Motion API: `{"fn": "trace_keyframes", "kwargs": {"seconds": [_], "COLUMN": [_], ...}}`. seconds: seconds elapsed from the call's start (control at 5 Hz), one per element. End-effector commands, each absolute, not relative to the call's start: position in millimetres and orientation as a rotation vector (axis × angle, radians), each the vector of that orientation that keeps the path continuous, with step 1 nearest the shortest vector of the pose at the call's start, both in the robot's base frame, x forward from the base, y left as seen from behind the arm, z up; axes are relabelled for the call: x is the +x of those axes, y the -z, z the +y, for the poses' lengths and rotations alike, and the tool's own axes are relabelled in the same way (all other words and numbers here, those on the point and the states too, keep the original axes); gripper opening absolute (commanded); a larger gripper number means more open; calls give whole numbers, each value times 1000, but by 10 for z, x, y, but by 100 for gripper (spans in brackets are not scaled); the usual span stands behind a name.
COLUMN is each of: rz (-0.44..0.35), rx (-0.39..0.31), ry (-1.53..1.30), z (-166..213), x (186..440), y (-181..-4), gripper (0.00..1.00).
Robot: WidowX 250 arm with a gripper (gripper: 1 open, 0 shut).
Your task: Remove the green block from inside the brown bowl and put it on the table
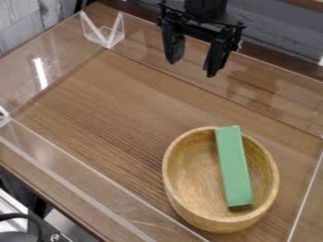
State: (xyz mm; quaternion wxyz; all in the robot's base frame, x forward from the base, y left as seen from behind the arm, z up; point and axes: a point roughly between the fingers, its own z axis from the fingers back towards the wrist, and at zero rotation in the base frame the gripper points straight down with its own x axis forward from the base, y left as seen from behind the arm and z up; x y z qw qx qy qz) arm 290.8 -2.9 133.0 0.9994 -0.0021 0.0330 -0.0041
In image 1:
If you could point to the black metal table frame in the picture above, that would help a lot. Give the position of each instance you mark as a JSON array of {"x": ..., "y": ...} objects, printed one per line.
[{"x": 19, "y": 199}]

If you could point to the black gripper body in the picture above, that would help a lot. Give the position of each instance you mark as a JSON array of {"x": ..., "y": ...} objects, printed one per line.
[{"x": 201, "y": 19}]

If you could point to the brown wooden bowl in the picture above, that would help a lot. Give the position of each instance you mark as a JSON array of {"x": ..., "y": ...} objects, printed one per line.
[{"x": 194, "y": 186}]

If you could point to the clear acrylic corner bracket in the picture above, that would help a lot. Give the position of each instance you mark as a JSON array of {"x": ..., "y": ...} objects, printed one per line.
[{"x": 105, "y": 36}]

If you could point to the green rectangular block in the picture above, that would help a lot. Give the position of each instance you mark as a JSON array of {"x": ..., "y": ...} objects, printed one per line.
[{"x": 235, "y": 177}]

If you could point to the clear acrylic tray wall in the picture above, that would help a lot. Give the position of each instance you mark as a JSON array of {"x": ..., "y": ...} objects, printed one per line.
[{"x": 90, "y": 115}]

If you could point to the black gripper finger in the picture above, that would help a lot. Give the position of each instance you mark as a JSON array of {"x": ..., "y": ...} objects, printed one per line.
[
  {"x": 217, "y": 56},
  {"x": 174, "y": 42}
]

